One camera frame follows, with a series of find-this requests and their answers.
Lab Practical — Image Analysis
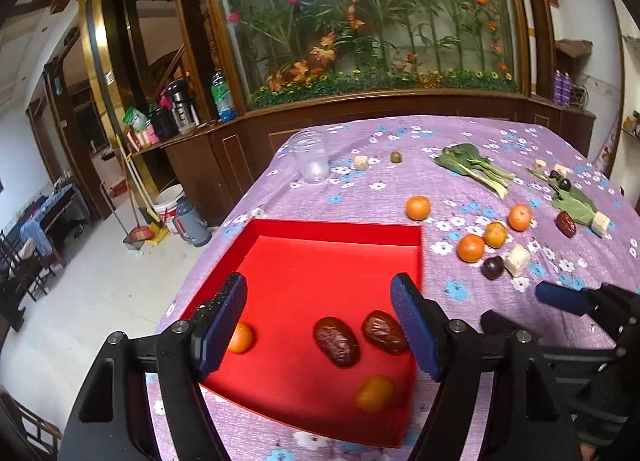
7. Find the brown wooden chair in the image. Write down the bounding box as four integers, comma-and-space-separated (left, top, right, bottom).
0, 386, 63, 461

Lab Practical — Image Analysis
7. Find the yellow broom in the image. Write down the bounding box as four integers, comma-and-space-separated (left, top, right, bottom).
125, 156, 171, 247

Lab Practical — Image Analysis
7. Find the blue water bottle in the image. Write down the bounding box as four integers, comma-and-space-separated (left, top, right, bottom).
210, 70, 238, 122

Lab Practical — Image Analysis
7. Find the red dustpan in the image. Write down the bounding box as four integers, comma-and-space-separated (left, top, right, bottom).
116, 136, 156, 249

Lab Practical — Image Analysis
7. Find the glass plant display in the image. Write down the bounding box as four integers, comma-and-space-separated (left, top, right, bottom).
207, 0, 526, 112

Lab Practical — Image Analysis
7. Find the grey thermos flask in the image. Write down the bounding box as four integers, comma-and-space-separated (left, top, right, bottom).
173, 196, 212, 248

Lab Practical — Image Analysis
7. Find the clear plastic cup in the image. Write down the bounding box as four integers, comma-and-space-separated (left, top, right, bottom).
291, 133, 331, 185

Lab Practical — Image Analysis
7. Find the black thermos pot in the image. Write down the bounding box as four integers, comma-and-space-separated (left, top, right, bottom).
166, 79, 200, 134

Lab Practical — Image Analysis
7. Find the white plastic bucket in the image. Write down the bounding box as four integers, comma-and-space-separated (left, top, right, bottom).
152, 185, 185, 234

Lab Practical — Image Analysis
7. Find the wooden wall shelf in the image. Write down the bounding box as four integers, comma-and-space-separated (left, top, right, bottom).
555, 38, 593, 59

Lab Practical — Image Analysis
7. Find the green bok choy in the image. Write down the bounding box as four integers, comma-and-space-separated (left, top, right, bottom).
433, 143, 516, 200

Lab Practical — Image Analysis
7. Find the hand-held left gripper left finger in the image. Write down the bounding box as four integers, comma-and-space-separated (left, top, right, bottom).
57, 271, 249, 461

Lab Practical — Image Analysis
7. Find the brown wooden cabinet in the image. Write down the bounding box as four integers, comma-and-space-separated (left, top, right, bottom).
130, 91, 598, 226

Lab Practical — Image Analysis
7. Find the dried red date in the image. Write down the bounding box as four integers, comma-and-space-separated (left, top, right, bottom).
361, 310, 411, 356
313, 317, 361, 369
554, 211, 579, 239

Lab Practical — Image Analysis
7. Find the green leaf vegetable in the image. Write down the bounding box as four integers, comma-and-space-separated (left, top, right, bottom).
529, 168, 598, 226

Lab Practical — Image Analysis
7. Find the purple floral tablecloth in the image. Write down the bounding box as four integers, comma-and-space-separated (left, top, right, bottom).
145, 115, 640, 461

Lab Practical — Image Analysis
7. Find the blue covered table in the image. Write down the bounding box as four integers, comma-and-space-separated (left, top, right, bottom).
20, 183, 93, 252

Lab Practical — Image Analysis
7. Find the dark purple plum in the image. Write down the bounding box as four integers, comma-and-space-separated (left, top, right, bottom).
481, 256, 506, 282

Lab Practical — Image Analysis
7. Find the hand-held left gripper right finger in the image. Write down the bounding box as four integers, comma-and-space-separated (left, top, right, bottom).
390, 272, 583, 461

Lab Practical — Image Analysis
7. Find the orange tangerine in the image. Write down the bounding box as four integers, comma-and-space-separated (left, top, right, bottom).
508, 204, 534, 232
483, 221, 509, 249
456, 234, 486, 263
226, 322, 254, 355
355, 375, 397, 414
405, 195, 432, 220

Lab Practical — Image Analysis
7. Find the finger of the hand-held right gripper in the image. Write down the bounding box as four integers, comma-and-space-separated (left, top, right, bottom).
480, 310, 616, 362
535, 281, 640, 337

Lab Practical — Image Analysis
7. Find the black canister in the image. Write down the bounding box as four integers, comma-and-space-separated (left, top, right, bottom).
149, 107, 179, 140

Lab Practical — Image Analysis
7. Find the gold framed wooden doorway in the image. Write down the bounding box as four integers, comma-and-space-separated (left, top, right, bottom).
77, 0, 171, 219

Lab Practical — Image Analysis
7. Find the dark wooden chair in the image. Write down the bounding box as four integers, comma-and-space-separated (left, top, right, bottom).
0, 228, 56, 332

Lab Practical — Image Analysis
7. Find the red tray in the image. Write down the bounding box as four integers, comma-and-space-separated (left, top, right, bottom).
176, 218, 426, 448

